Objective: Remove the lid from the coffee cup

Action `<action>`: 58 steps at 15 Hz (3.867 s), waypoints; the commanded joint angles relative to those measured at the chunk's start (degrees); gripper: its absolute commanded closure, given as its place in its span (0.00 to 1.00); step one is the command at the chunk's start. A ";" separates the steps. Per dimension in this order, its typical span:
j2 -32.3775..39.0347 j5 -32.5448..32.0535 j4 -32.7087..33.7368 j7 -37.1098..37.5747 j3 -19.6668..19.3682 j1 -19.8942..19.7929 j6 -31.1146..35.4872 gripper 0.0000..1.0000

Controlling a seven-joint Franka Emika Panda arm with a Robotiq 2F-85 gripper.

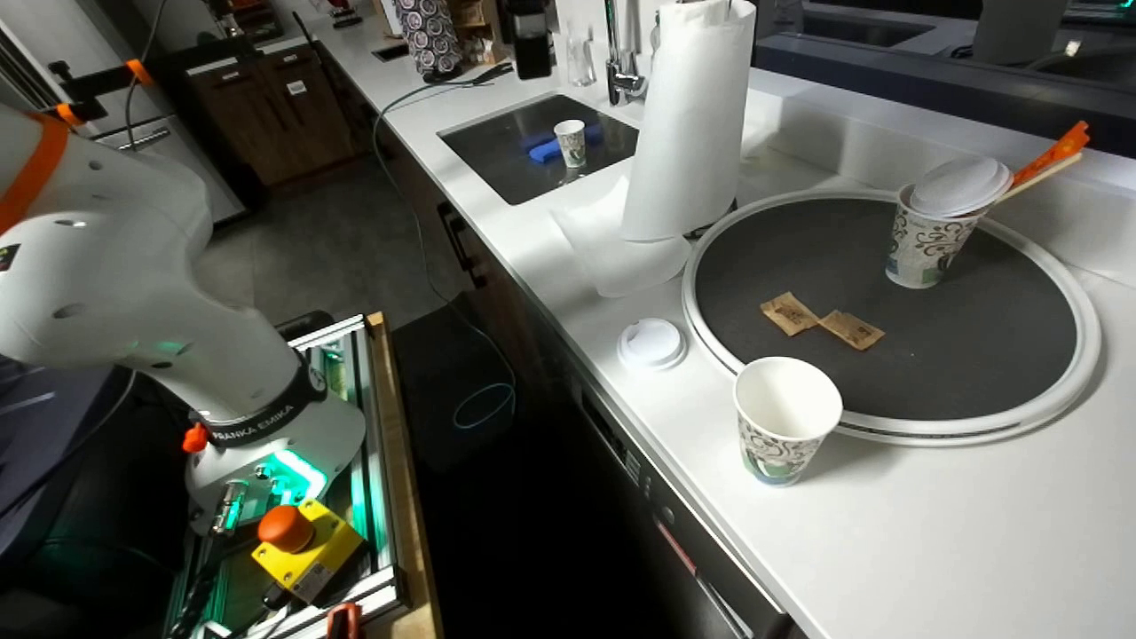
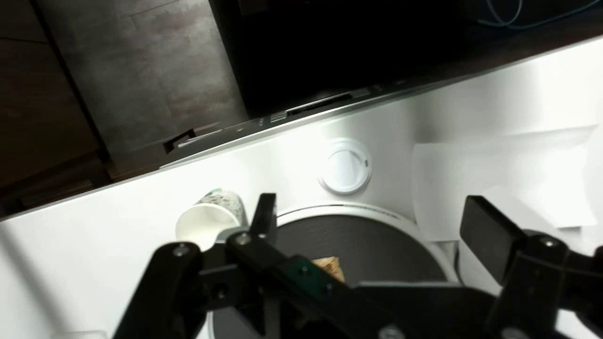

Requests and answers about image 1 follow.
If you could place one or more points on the white plastic cup lid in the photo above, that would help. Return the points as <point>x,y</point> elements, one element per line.
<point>958,186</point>
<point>651,343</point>

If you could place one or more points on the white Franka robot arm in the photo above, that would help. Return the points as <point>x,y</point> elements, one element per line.
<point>109,287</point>

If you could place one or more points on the patterned paper coffee cup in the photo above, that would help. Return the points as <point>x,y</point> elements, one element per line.
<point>929,249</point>

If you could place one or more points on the blue sponge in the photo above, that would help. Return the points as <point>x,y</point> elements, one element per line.
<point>542,151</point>

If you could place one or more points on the stainless steel sink basin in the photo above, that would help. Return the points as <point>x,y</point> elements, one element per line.
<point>498,154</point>

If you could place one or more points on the dark under-counter cabinet front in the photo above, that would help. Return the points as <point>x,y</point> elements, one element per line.
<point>570,534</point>

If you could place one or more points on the brown paper packet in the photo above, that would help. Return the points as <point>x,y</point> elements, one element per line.
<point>790,315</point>
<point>852,332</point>

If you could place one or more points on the white paper towel roll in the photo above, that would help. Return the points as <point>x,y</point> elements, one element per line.
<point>694,128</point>

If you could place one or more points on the chrome kitchen faucet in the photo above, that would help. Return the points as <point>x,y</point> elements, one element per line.
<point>622,72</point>

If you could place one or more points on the clear glass flask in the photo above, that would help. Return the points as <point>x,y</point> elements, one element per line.
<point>581,57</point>

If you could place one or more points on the black countertop appliance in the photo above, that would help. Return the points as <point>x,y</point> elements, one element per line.
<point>533,41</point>

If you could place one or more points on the patterned tall container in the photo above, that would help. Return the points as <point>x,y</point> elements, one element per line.
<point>427,38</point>

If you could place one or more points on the yellow emergency stop box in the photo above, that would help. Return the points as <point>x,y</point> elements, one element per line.
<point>303,556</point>

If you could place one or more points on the brown wooden cabinet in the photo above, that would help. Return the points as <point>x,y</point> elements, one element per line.
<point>272,119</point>

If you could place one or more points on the round black tray white rim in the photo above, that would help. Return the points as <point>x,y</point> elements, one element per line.
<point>945,343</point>

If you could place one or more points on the black clamp with orange tips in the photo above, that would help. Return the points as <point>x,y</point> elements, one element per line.
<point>100,79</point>

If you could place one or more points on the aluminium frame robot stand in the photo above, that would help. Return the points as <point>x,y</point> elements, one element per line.
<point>385,473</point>

